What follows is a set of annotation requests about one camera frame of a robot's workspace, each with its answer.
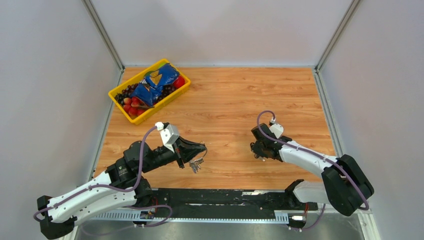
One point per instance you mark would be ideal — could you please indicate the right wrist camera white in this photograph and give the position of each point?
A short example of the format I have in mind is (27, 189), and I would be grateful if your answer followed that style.
(276, 129)

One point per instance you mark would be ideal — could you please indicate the key with black tag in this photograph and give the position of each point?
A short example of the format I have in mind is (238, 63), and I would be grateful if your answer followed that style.
(261, 158)

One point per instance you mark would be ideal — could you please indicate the red strawberries cluster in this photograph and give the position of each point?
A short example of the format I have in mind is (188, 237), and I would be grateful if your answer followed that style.
(133, 106)

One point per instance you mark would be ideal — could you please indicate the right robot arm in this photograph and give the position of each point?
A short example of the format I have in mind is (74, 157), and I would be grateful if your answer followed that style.
(343, 184)

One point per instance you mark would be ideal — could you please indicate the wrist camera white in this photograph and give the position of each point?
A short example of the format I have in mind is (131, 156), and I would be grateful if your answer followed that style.
(276, 129)
(169, 134)

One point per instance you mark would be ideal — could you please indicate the red apple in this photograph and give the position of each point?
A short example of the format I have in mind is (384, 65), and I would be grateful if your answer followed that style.
(179, 82)

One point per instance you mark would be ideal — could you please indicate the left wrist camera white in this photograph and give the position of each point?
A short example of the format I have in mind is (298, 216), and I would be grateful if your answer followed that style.
(169, 134)

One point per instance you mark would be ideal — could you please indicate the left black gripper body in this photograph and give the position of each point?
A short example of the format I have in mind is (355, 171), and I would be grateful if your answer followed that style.
(177, 155)

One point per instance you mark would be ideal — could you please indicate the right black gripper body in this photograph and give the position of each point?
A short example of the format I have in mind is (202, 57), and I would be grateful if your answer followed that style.
(257, 148)

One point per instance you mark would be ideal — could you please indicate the dark grape bunch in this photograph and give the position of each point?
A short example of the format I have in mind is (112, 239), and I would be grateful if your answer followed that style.
(128, 93)

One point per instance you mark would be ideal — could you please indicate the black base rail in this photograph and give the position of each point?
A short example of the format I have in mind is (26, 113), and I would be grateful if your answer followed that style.
(227, 204)

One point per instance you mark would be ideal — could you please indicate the blue snack bag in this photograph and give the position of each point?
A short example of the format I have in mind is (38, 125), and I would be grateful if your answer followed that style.
(155, 80)

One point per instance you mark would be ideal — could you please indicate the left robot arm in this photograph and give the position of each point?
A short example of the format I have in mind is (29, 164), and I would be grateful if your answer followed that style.
(120, 185)

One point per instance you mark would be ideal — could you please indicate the aluminium frame rail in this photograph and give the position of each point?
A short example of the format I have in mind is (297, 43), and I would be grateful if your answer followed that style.
(325, 223)

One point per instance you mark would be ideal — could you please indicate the yellow plastic bin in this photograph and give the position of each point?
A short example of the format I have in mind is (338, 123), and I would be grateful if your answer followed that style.
(150, 110)

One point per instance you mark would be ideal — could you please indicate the large metal keyring with keys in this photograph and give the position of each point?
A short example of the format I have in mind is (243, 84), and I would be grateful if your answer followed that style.
(195, 164)

